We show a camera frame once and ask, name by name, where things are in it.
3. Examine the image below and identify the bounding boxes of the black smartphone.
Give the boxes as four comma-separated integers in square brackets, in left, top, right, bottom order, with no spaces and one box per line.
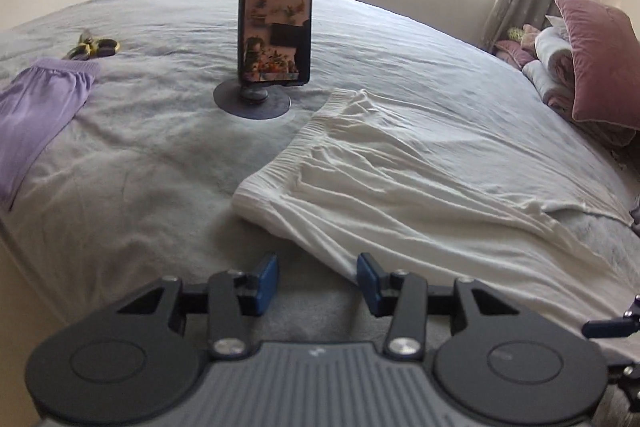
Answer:
[238,0,312,86]

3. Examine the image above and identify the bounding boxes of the folded grey pink duvet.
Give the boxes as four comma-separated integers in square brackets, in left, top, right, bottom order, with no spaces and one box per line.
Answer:
[494,15,636,148]

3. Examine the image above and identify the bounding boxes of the grey bed sheet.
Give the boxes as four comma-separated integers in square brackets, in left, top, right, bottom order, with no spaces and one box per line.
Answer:
[1,0,639,341]

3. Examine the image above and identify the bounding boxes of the maroon pillow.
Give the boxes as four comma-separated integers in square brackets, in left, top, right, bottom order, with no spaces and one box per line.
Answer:
[555,0,639,130]

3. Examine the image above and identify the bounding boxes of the purple garment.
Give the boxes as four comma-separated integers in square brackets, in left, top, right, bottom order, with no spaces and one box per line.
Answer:
[1,57,100,211]

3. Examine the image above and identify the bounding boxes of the yellow black scissors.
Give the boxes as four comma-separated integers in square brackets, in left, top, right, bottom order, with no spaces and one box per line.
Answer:
[63,30,120,61]

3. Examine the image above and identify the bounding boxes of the white long pants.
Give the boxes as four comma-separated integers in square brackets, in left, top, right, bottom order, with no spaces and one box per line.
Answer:
[232,90,636,331]

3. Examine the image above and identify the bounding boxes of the round phone stand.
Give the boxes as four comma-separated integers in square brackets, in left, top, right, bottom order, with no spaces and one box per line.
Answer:
[213,80,292,120]

